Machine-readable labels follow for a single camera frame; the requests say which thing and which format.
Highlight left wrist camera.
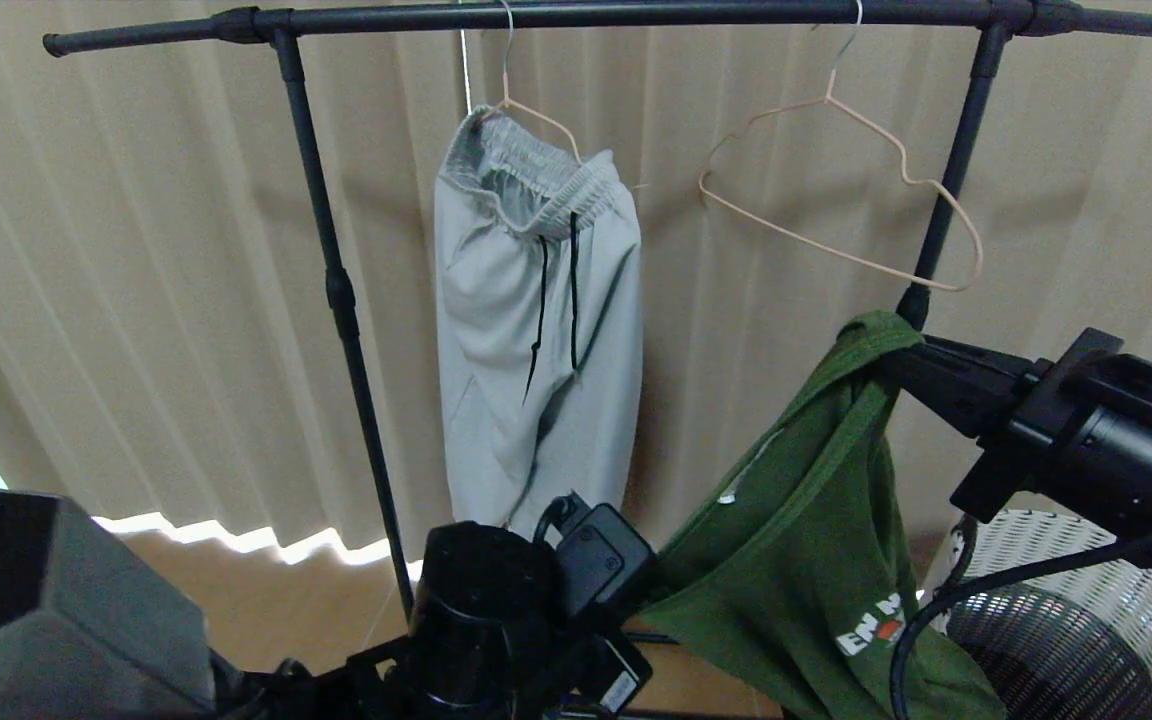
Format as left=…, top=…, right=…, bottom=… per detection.
left=534, top=493, right=659, bottom=641

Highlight white laundry basket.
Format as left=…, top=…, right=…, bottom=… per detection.
left=921, top=510, right=1152, bottom=720

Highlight beige curtain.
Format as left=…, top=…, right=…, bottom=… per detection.
left=0, top=0, right=1152, bottom=571

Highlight green shirt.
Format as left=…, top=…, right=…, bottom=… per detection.
left=636, top=310, right=1007, bottom=720

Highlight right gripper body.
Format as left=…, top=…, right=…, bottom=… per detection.
left=951, top=328, right=1152, bottom=591

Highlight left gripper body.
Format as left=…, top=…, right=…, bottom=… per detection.
left=526, top=638, right=655, bottom=720

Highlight black clothes rack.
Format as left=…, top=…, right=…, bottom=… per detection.
left=41, top=0, right=1152, bottom=720

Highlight pink clothes hanger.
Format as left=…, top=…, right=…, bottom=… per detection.
left=476, top=0, right=652, bottom=191
left=698, top=0, right=984, bottom=293

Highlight pale grey shorts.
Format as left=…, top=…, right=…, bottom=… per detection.
left=433, top=105, right=645, bottom=541

